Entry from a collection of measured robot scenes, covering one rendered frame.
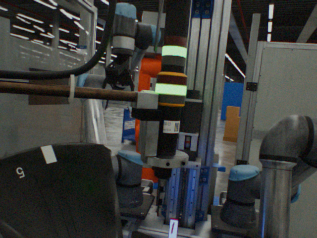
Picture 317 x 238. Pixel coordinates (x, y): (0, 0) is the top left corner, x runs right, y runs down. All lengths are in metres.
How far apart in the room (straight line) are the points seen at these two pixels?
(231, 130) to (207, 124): 8.44
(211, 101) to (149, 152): 0.92
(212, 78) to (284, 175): 0.62
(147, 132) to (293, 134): 0.50
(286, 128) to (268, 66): 1.48
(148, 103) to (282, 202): 0.53
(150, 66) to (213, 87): 3.18
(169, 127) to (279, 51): 1.94
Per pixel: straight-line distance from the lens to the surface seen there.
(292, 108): 2.26
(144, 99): 0.34
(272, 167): 0.77
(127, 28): 0.93
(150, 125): 0.35
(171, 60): 0.36
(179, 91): 0.36
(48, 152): 0.47
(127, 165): 1.14
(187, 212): 1.29
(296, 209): 2.46
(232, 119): 9.62
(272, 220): 0.78
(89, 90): 0.33
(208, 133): 1.28
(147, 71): 4.39
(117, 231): 0.45
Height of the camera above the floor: 1.55
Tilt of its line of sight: 7 degrees down
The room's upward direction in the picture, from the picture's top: 5 degrees clockwise
